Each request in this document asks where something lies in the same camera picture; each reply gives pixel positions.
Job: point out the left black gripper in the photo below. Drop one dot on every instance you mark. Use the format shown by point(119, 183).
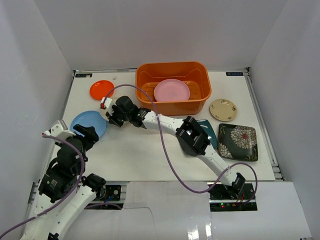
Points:
point(83, 133)

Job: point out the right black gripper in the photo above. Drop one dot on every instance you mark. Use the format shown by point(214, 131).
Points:
point(112, 118)

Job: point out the pink round plate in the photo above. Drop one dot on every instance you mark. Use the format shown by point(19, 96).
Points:
point(171, 90)

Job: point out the cream round plate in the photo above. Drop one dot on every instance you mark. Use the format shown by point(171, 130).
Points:
point(103, 113)

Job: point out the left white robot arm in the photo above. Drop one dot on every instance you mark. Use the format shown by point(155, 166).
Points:
point(64, 191)

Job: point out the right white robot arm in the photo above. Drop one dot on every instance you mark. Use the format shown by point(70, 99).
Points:
point(192, 138)

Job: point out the orange plastic bin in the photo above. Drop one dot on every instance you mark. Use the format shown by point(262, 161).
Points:
point(194, 74)

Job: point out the blue round plate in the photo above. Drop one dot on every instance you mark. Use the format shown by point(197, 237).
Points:
point(90, 118)

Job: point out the orange round plate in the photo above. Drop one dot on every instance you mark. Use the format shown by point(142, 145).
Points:
point(100, 89)

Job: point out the teal square plate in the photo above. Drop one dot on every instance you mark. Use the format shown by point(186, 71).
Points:
point(205, 124)

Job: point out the beige floral round plate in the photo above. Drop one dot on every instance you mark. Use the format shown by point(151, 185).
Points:
point(223, 110)

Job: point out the black floral square plate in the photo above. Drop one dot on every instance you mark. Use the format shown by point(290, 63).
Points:
point(237, 142)

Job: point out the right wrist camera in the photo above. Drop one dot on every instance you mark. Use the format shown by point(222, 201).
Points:
point(106, 103)

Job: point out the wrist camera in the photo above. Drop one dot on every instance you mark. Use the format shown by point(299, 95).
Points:
point(106, 103)
point(59, 130)

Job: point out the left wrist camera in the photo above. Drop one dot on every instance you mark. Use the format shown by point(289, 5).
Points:
point(59, 130)

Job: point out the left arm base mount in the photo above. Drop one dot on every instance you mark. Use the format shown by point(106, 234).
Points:
point(110, 200)

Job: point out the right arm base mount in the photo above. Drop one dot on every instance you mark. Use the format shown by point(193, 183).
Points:
point(222, 201)

